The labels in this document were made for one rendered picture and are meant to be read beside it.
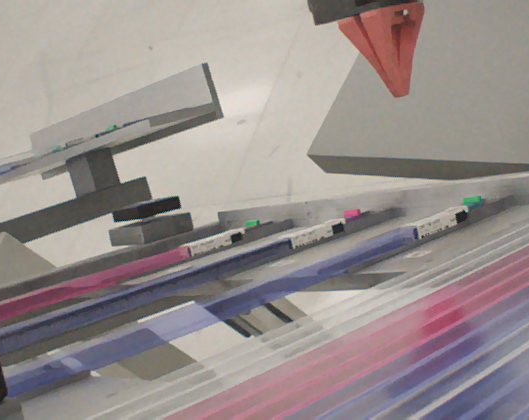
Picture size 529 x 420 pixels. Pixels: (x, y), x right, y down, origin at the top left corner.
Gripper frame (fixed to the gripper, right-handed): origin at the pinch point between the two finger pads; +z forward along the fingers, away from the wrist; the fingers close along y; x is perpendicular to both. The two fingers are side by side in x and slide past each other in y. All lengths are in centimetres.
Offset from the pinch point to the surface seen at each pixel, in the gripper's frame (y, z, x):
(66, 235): -186, 24, 85
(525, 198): 13.1, 9.3, -6.3
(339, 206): -4.3, 8.3, -6.1
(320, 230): 0.4, 8.4, -14.2
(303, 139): -101, 11, 99
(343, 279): 11.4, 9.0, -25.3
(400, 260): 13.5, 8.8, -22.6
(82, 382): 12.3, 7.6, -44.2
